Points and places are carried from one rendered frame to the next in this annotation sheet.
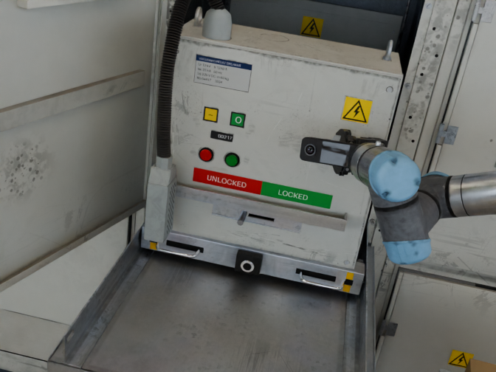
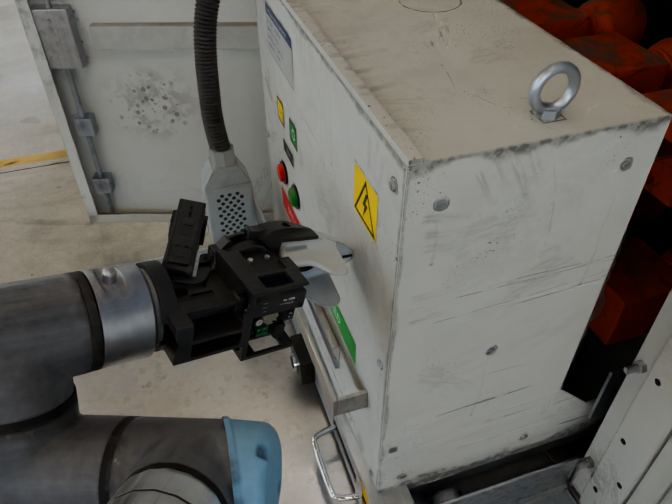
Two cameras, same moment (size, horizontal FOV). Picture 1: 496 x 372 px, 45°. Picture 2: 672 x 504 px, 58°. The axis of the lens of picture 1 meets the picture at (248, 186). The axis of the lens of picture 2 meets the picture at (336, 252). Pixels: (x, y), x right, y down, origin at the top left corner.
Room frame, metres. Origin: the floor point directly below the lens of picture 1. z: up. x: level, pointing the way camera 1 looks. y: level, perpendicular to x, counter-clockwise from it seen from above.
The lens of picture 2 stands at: (1.00, -0.57, 1.62)
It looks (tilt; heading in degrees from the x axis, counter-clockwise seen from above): 42 degrees down; 65
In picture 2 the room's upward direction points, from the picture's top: straight up
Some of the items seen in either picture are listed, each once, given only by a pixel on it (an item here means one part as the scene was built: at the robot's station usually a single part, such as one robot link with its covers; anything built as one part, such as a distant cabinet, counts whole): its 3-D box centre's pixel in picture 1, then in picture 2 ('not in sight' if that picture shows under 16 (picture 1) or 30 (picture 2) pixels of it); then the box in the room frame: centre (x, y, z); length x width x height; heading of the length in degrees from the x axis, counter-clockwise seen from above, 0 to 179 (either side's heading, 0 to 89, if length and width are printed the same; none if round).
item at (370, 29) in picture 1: (311, 29); not in sight; (2.10, -0.13, 1.28); 0.58 x 0.02 x 0.19; 83
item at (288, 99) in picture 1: (265, 163); (310, 225); (1.22, -0.03, 1.15); 0.48 x 0.01 x 0.48; 83
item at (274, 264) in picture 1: (251, 255); (325, 353); (1.24, -0.03, 0.90); 0.54 x 0.05 x 0.06; 83
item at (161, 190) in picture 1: (161, 200); (231, 207); (1.18, 0.19, 1.04); 0.08 x 0.05 x 0.17; 173
